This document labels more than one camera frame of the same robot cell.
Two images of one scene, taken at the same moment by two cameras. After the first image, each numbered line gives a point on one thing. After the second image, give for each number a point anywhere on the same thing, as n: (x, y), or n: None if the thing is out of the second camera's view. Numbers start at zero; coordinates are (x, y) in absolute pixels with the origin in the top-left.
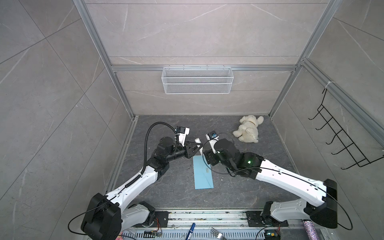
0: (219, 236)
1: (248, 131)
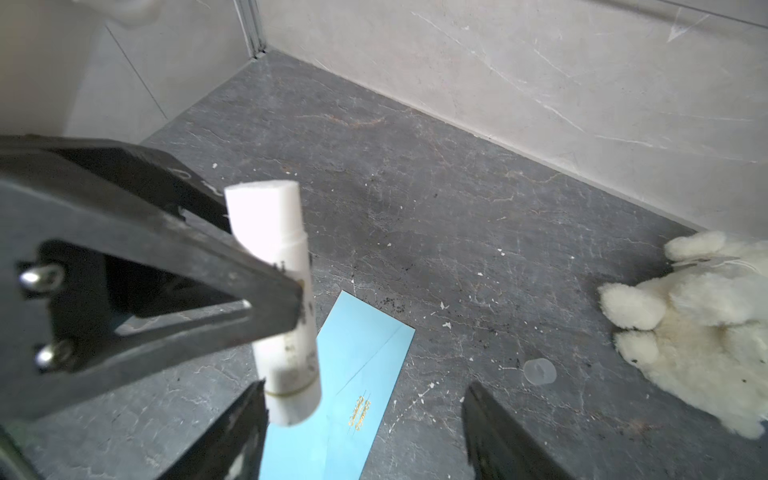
0: None
1: (700, 327)
